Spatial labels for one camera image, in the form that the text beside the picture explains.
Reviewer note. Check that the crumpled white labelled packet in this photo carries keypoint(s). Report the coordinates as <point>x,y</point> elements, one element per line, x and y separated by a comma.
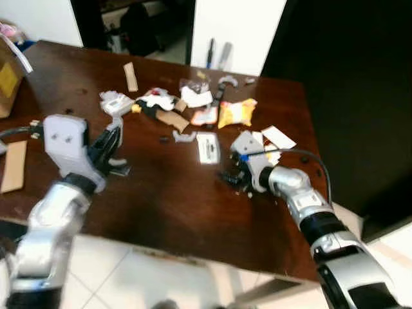
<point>116,103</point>

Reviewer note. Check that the small cardboard strip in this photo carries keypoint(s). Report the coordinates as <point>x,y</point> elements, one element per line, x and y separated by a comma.
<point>131,77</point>

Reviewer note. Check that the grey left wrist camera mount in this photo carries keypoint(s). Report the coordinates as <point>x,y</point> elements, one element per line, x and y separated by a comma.
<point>64,141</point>

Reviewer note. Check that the black umbrella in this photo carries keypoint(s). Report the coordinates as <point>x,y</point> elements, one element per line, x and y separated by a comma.
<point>210,53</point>

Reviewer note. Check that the black backpack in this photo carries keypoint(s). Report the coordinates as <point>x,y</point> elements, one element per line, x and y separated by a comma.
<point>138,29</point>

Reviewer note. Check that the pink cloth bundle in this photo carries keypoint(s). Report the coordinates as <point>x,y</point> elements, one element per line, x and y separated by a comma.
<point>9,31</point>

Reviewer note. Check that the white plastic bag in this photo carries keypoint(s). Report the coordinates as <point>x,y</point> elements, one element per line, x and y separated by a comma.
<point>196,95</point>

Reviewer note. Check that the white red wrapper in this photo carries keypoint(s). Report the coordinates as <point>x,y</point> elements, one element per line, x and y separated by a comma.
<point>158,100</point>

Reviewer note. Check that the plain white card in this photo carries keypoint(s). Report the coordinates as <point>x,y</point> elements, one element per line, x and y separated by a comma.
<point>278,137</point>

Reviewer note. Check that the white card black print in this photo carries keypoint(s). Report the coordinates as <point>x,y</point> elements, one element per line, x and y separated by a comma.
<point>208,148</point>

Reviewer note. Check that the grey robot foot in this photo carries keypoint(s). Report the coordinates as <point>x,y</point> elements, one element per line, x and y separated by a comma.
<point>165,304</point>

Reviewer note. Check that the long flat cardboard strip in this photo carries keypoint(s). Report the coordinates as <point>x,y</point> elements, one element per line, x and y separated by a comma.
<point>13,167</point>

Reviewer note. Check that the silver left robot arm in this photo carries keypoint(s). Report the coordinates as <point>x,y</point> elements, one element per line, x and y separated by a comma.
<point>51,219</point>

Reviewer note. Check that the yellow snack packet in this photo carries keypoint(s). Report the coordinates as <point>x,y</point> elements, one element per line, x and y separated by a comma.
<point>237,114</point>

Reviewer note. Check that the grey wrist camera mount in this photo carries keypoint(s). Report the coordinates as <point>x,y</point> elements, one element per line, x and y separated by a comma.
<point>64,141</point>
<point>248,145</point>

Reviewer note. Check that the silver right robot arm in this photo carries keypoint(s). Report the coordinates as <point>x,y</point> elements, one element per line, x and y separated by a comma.
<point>290,180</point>

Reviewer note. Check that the dark wood table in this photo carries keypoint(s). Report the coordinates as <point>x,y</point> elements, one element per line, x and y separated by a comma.
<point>174,206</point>

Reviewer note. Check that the small white plastic scrap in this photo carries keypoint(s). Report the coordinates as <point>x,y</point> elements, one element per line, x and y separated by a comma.
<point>184,137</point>

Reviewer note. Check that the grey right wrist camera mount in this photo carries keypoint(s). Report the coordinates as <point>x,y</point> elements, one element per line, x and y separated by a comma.
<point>248,145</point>

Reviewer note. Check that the small grey plastic piece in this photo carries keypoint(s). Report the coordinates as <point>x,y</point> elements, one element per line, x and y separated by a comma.
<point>250,81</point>

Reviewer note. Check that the brown cardboard piece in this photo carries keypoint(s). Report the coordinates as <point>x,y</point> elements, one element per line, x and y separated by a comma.
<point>172,120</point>

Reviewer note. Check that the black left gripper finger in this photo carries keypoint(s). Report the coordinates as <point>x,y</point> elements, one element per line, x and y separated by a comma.
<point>107,138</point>
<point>118,138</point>

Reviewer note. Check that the cardboard box yellow label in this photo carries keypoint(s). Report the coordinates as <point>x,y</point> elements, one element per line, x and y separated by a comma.
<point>9,103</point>

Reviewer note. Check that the grey curved plastic piece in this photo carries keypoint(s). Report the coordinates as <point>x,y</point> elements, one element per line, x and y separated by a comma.
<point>228,79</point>

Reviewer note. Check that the grey umbrella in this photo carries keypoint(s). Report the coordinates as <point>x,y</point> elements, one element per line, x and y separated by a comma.
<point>226,55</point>

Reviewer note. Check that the orange white packet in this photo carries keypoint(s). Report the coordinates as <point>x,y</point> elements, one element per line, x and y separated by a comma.
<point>205,116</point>

